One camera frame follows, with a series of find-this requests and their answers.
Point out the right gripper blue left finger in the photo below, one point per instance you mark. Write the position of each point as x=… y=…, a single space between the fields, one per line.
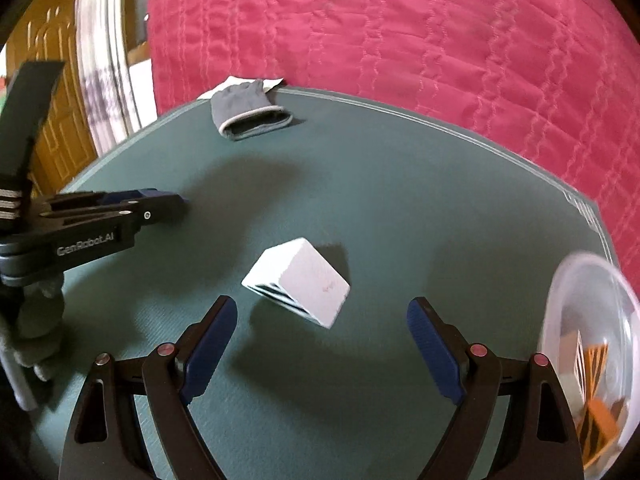
x=177 y=372

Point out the red quilted bedspread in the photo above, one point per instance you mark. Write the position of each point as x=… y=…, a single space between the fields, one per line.
x=555 y=81

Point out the white black striped wedge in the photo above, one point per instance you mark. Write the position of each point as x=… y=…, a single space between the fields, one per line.
x=297 y=277

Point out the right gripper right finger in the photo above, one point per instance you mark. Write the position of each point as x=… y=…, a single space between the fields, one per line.
x=469 y=375

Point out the orange black striped wedge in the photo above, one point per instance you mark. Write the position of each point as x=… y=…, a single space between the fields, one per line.
x=594 y=359

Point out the grey work glove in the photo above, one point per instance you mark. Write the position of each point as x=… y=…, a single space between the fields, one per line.
x=241 y=112

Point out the green table mat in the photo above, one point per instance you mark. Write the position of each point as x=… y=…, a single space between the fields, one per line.
x=400 y=205

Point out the orange striped wedge block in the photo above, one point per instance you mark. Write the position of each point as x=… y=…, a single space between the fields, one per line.
x=597 y=431

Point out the clear plastic bowl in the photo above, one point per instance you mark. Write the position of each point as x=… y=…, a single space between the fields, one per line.
x=591 y=295

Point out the brown wooden rectangular block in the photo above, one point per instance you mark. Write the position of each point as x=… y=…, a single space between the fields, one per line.
x=571 y=355

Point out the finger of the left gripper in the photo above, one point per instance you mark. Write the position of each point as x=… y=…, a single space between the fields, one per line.
x=135 y=196

